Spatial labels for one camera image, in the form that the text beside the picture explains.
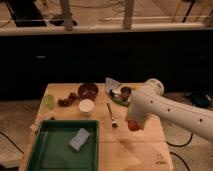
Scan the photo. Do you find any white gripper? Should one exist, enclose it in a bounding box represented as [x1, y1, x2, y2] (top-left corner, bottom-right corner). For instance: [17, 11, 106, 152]
[125, 106, 147, 130]

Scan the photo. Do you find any red apple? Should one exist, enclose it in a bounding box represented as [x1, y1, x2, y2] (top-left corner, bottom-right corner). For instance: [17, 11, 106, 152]
[127, 120, 140, 131]

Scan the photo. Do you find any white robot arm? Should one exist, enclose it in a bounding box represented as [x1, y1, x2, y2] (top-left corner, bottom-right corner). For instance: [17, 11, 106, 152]
[127, 78, 213, 143]

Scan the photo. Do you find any small dark metal cup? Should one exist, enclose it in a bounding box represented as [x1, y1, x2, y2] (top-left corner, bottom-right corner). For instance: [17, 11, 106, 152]
[121, 87, 131, 101]

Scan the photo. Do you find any white paper cup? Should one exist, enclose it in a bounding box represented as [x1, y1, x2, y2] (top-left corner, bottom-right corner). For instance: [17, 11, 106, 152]
[78, 99, 95, 116]

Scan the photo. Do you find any light green cup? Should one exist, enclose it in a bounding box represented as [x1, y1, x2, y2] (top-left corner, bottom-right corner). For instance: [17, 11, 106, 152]
[42, 95, 55, 110]

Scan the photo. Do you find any white crumpled napkin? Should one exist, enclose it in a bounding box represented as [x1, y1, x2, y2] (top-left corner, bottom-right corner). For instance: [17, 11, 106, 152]
[105, 77, 121, 93]

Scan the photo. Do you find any dark red bowl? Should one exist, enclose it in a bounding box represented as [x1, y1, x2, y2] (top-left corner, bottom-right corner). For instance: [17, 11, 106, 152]
[78, 83, 99, 100]

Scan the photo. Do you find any grey blue sponge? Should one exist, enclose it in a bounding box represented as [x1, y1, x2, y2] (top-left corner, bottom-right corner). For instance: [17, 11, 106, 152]
[69, 128, 90, 151]

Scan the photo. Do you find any dark brown food pile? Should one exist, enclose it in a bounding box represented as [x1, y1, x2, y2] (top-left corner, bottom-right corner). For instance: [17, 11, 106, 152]
[58, 92, 78, 107]

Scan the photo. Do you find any green plastic tray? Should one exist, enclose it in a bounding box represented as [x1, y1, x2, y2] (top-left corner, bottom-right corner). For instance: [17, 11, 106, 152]
[25, 120, 99, 171]

